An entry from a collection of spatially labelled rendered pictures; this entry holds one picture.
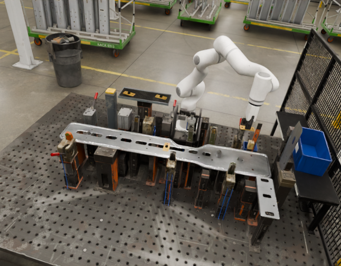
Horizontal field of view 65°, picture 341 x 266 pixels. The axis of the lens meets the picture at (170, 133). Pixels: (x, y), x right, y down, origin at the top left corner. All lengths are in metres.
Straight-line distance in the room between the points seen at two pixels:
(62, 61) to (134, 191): 2.90
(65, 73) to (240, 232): 3.49
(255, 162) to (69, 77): 3.36
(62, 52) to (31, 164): 2.40
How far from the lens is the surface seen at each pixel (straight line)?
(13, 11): 5.16
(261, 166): 1.80
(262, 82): 1.45
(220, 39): 1.65
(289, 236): 1.92
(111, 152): 1.68
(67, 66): 4.41
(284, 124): 2.21
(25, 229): 1.85
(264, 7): 8.36
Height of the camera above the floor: 2.15
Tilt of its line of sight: 37 degrees down
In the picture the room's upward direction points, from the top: 6 degrees clockwise
